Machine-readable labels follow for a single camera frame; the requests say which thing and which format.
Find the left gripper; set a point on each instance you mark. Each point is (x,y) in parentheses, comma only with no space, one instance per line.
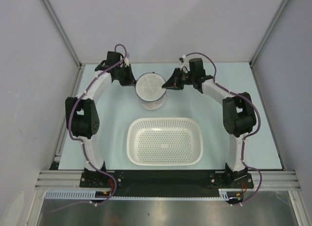
(130,79)

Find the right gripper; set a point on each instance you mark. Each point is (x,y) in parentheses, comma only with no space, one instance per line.
(173,82)

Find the white mesh laundry bag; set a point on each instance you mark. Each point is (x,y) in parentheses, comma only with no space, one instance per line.
(149,90)

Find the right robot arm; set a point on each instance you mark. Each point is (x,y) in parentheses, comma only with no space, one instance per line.
(238,112)

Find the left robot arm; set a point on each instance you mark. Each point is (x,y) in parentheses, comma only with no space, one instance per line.
(82,119)

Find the white perforated plastic basket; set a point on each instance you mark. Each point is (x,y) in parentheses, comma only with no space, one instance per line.
(167,141)

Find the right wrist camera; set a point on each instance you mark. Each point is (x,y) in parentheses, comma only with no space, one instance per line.
(183,58)

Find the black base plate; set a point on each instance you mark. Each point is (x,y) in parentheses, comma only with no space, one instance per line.
(205,178)

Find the white cable duct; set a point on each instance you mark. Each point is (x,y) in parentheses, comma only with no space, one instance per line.
(100,195)

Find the aluminium frame rail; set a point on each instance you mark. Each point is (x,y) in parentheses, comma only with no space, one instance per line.
(58,179)

